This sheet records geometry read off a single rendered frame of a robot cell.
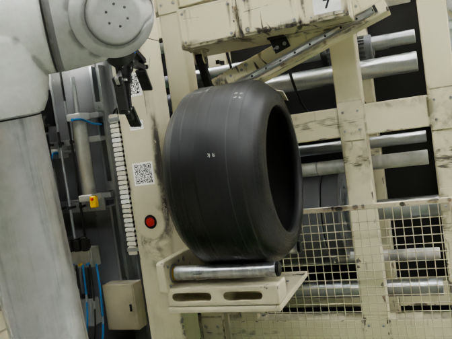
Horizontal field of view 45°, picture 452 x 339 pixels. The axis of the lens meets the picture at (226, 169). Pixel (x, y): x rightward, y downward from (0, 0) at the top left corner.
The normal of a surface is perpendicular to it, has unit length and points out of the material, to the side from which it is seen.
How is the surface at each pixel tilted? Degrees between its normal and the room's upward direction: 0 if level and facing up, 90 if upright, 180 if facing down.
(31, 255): 98
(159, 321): 90
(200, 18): 90
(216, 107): 44
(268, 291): 90
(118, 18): 106
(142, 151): 90
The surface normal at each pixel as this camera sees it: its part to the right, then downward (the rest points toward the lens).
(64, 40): 0.16, 0.62
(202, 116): -0.36, -0.56
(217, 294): -0.35, 0.10
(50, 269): 0.70, 0.04
